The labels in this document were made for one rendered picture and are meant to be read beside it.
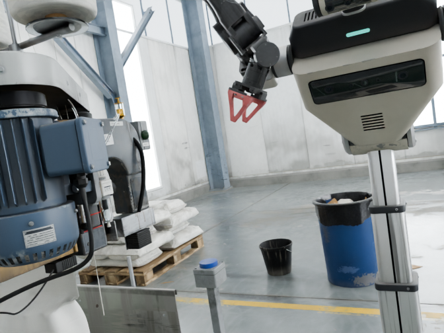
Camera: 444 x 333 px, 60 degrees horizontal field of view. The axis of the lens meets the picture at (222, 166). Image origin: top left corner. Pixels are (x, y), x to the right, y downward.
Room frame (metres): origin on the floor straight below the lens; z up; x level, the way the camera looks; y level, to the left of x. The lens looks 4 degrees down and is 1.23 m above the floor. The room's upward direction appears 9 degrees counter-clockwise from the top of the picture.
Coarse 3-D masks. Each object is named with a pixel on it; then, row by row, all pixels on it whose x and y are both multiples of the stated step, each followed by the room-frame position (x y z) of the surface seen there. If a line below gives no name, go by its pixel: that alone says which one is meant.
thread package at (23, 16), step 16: (16, 0) 0.73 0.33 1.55; (32, 0) 0.72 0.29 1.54; (48, 0) 0.73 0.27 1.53; (64, 0) 0.74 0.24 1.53; (80, 0) 0.76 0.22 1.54; (16, 16) 0.76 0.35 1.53; (32, 16) 0.78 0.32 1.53; (48, 16) 0.78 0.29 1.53; (64, 16) 0.80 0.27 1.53; (80, 16) 0.82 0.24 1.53
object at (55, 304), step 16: (32, 272) 1.17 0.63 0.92; (0, 288) 1.25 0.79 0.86; (16, 288) 1.21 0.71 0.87; (32, 288) 1.18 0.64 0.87; (48, 288) 1.15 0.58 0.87; (64, 288) 1.12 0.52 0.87; (0, 304) 1.21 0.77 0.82; (16, 304) 1.17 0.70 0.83; (32, 304) 1.14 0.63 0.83; (48, 304) 1.12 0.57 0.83; (64, 304) 1.13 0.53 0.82; (0, 320) 1.17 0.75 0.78; (16, 320) 1.13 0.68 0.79; (32, 320) 1.10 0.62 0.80; (48, 320) 1.09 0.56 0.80; (64, 320) 1.11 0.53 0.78; (80, 320) 1.15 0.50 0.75
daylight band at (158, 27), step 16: (128, 0) 7.86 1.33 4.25; (144, 0) 8.34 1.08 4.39; (160, 0) 8.89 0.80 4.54; (240, 0) 9.34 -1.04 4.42; (256, 0) 9.16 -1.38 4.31; (272, 0) 8.99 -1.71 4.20; (288, 0) 8.83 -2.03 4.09; (304, 0) 8.67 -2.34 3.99; (160, 16) 8.80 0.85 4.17; (176, 16) 9.44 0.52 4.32; (272, 16) 9.02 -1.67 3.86; (144, 32) 8.18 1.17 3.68; (160, 32) 8.70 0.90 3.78; (176, 32) 9.33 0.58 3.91; (208, 32) 9.78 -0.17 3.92
